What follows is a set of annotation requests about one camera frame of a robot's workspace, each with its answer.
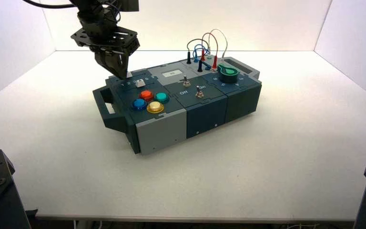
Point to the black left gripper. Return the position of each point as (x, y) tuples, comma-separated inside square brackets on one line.
[(107, 39)]

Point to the white slider knob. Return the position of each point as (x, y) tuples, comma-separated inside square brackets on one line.
[(129, 75), (140, 83)]

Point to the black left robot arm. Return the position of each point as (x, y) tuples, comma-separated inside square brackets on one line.
[(91, 17)]

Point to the orange push button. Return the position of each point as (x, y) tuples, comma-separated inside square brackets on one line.
[(146, 94)]

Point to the blue push button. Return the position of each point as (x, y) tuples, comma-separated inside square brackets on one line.
[(139, 104)]

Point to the teal push button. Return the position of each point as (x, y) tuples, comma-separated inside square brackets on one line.
[(162, 97)]

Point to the small white display screen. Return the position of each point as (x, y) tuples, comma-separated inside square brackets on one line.
[(173, 73)]

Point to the yellow push button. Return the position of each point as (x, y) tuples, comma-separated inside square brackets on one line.
[(155, 107)]

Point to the grey and blue control box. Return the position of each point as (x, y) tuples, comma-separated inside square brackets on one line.
[(168, 126)]

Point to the green rotary knob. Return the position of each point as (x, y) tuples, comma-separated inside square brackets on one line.
[(228, 75)]

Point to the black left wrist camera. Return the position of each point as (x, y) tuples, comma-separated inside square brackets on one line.
[(129, 4)]

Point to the metal toggle switch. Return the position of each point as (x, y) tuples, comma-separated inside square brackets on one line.
[(186, 82), (198, 93)]

